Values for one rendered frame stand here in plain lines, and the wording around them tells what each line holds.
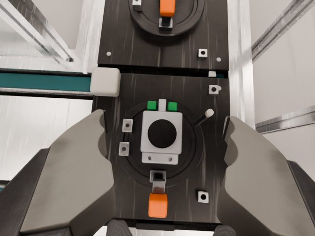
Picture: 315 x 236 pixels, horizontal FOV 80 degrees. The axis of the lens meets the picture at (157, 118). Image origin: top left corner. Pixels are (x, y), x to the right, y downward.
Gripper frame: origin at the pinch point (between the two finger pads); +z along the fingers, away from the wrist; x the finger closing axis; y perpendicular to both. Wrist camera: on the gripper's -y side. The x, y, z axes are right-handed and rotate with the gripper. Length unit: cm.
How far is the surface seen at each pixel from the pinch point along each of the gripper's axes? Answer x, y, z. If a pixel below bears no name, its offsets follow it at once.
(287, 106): 29.7, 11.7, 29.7
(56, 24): -27.5, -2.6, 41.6
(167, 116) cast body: 0.5, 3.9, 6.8
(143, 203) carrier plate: -2.1, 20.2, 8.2
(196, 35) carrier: 5.9, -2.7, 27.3
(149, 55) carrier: -2.6, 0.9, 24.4
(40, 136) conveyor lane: -23.2, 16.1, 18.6
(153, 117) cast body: -1.0, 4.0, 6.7
